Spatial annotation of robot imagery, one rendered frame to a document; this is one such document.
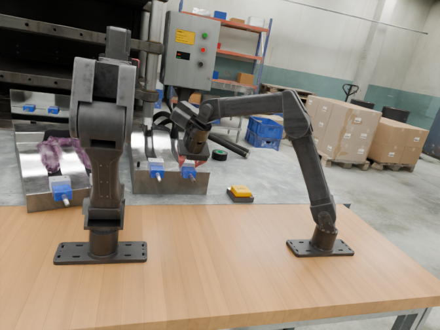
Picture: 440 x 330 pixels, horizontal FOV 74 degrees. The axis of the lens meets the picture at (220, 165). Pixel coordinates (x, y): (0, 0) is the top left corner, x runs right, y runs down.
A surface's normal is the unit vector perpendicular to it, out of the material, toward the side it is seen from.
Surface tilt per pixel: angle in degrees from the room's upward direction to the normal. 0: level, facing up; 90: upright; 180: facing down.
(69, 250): 0
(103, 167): 120
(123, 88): 63
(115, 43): 88
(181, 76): 90
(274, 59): 90
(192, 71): 90
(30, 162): 28
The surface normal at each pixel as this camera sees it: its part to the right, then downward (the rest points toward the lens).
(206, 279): 0.17, -0.93
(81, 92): 0.30, -0.09
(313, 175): -0.30, 0.25
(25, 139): 0.59, 0.20
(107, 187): 0.14, 0.78
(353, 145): 0.25, 0.22
